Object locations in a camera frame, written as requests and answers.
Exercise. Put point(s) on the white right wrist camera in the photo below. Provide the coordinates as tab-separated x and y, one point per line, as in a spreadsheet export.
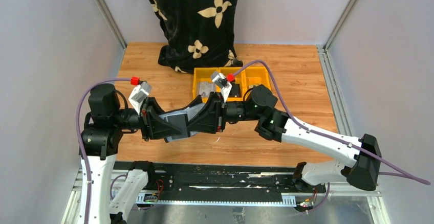
223	82

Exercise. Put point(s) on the black floral blanket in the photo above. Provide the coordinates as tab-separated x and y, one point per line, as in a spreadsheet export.
200	33

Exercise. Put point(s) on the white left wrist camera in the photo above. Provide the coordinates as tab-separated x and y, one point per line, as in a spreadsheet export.
139	93

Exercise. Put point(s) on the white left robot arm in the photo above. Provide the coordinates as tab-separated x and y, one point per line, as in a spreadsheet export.
103	116

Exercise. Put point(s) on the yellow plastic bin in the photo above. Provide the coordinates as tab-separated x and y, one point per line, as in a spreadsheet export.
248	78

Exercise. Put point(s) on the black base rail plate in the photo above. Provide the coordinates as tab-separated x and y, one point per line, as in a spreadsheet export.
223	185

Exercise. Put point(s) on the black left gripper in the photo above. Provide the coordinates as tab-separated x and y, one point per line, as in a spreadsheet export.
151	124

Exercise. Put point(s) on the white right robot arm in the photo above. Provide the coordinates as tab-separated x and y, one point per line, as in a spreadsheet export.
355	160

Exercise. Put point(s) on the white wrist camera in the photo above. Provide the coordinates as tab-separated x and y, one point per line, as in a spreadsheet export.
139	93
223	82

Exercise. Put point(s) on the aluminium frame rail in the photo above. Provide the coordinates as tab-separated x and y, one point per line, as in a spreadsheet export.
104	8

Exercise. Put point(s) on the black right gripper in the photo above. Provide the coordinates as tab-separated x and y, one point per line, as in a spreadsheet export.
213	115

